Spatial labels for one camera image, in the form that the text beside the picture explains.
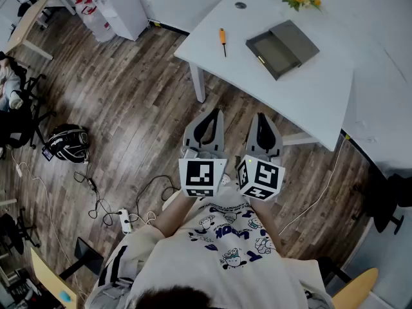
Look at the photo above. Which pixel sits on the light wooden desk white legs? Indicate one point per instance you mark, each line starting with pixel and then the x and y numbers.
pixel 30 21

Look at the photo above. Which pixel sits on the white table leg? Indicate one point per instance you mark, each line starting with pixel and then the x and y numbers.
pixel 199 82

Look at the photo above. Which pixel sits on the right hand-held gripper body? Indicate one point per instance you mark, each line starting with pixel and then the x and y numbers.
pixel 265 177

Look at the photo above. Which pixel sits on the clear plastic bags red print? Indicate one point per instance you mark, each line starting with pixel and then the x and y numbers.
pixel 95 21

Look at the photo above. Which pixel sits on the yellow wooden chair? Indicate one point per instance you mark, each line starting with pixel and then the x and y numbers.
pixel 357 288

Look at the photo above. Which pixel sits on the black stand base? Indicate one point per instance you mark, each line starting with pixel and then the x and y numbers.
pixel 88 256

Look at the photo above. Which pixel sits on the white printed t-shirt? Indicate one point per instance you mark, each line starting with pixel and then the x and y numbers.
pixel 209 269

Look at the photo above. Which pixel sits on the black backpack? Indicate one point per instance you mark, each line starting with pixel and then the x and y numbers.
pixel 67 143

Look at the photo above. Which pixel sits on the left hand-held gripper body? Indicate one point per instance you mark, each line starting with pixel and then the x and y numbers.
pixel 199 172

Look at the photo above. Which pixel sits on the grey box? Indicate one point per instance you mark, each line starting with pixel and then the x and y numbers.
pixel 289 40

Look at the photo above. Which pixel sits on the black office chair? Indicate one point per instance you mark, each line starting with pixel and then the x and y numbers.
pixel 19 127
pixel 384 201
pixel 13 233

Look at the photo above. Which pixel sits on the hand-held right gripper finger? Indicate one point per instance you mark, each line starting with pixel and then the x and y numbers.
pixel 253 137
pixel 277 140

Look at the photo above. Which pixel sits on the person's left forearm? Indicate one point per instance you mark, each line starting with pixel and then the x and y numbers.
pixel 175 212

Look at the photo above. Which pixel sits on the round grey table grommet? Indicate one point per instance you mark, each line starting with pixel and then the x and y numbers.
pixel 240 5

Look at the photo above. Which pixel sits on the white cabinet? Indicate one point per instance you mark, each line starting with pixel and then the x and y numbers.
pixel 127 8

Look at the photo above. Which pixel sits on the person's right forearm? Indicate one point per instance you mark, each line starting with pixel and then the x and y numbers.
pixel 265 224

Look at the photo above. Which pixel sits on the white power strip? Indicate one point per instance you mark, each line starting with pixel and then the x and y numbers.
pixel 125 220

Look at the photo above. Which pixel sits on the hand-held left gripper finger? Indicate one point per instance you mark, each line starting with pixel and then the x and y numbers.
pixel 191 134
pixel 219 134

